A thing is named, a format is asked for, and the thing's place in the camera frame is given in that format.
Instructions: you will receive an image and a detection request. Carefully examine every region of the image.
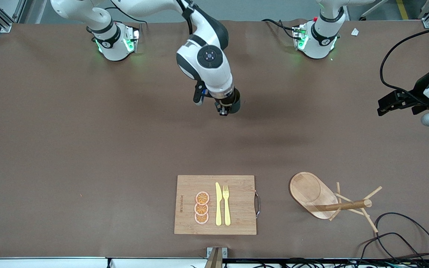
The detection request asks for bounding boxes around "teal mug with yellow inside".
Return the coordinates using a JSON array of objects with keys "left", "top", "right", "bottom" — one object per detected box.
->
[{"left": 226, "top": 89, "right": 241, "bottom": 114}]

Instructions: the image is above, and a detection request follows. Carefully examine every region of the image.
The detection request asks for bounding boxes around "wooden mug rack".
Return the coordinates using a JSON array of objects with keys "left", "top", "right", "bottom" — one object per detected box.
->
[{"left": 289, "top": 172, "right": 383, "bottom": 233}]

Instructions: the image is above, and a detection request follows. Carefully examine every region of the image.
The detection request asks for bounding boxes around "yellow plastic knife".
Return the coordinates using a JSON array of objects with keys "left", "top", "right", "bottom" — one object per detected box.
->
[{"left": 215, "top": 182, "right": 223, "bottom": 226}]

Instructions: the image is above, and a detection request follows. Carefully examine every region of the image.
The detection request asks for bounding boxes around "yellow plastic fork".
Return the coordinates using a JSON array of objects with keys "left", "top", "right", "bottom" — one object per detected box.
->
[{"left": 222, "top": 185, "right": 231, "bottom": 226}]

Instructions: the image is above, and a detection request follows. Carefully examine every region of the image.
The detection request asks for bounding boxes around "black left base cable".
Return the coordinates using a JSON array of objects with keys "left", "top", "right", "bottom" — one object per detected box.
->
[{"left": 261, "top": 18, "right": 301, "bottom": 39}]

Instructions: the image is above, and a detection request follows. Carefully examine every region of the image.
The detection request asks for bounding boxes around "black base cable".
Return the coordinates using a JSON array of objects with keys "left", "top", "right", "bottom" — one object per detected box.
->
[
  {"left": 105, "top": 6, "right": 148, "bottom": 38},
  {"left": 261, "top": 18, "right": 301, "bottom": 39}
]

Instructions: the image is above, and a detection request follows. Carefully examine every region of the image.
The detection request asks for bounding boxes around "bamboo cutting board, metal handle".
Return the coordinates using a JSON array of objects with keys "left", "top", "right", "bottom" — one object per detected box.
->
[{"left": 174, "top": 175, "right": 261, "bottom": 235}]

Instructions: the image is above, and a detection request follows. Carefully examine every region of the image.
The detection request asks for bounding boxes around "black looped cable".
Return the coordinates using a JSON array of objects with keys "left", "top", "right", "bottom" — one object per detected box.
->
[
  {"left": 357, "top": 232, "right": 429, "bottom": 263},
  {"left": 374, "top": 212, "right": 429, "bottom": 263}
]

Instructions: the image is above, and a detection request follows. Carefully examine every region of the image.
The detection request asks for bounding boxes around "black right base cable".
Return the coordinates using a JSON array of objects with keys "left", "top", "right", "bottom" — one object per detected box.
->
[{"left": 105, "top": 6, "right": 148, "bottom": 38}]

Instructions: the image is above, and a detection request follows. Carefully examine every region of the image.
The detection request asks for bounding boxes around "aluminium profile post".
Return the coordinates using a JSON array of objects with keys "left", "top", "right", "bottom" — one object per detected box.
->
[{"left": 205, "top": 247, "right": 228, "bottom": 268}]

